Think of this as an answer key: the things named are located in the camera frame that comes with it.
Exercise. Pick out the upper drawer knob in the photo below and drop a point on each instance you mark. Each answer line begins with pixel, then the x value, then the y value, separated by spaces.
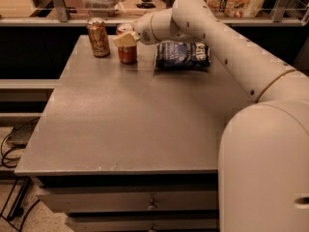
pixel 152 206

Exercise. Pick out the grey drawer cabinet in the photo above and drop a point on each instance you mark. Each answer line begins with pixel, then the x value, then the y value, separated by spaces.
pixel 113 138

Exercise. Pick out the orange soda can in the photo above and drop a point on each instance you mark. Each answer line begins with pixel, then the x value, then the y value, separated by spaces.
pixel 98 37

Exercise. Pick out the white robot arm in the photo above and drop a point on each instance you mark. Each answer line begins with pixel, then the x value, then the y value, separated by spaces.
pixel 263 159

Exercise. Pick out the red coke can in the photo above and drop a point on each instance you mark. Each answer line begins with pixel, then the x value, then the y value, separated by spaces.
pixel 127 55

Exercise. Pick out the grey power adapter box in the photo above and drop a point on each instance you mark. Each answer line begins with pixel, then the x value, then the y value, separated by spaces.
pixel 20 136

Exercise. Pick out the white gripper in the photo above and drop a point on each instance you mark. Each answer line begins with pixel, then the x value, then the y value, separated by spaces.
pixel 143 29

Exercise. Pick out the blue chip bag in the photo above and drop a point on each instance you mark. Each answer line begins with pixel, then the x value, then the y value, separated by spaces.
pixel 182 56

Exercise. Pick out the clear plastic container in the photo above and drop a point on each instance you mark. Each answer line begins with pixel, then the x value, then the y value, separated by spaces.
pixel 101 8

